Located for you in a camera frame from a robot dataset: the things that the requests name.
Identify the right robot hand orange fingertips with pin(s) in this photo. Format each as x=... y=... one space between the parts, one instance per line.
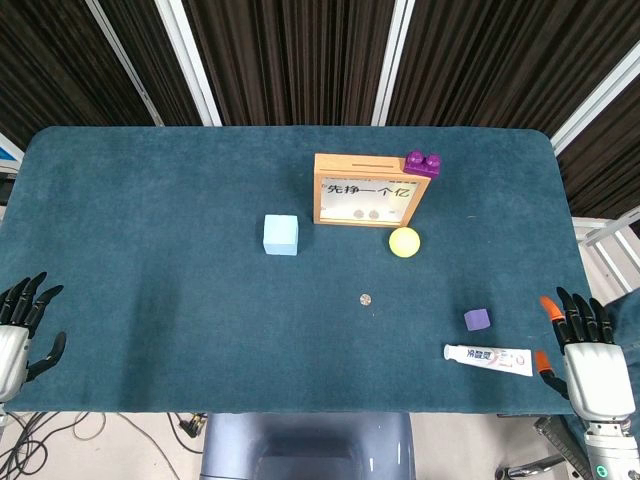
x=595 y=375

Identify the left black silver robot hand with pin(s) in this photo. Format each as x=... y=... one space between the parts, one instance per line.
x=12 y=340

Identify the silver coin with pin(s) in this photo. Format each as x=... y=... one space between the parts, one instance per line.
x=365 y=299

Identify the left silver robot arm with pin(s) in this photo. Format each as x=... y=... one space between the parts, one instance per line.
x=2 y=415

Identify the wooden coin box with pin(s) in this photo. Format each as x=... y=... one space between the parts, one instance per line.
x=345 y=165

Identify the blue denim fabric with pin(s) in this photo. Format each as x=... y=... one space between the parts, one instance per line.
x=627 y=315

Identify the white toothpaste tube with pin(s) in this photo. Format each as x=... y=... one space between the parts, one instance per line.
x=490 y=359

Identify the chrome chair leg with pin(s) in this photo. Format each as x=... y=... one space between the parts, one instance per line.
x=530 y=467

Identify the small purple cube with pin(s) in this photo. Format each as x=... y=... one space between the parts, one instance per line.
x=476 y=320

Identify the teal table cloth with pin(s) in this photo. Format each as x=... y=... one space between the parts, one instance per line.
x=175 y=275

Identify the black power plug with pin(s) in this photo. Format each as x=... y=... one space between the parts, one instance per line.
x=192 y=426

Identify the yellow ball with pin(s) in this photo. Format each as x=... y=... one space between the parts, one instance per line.
x=404 y=242

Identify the purple toy building brick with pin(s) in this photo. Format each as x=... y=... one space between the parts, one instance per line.
x=422 y=165

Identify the light blue foam cube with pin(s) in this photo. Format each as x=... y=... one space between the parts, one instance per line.
x=280 y=235

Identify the blue grey robot torso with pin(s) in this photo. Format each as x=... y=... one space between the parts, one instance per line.
x=305 y=445

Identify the aluminium profile frame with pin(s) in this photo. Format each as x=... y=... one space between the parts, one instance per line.
x=607 y=240

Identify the white partition post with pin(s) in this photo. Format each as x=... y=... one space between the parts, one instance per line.
x=187 y=60
x=125 y=65
x=595 y=100
x=392 y=60

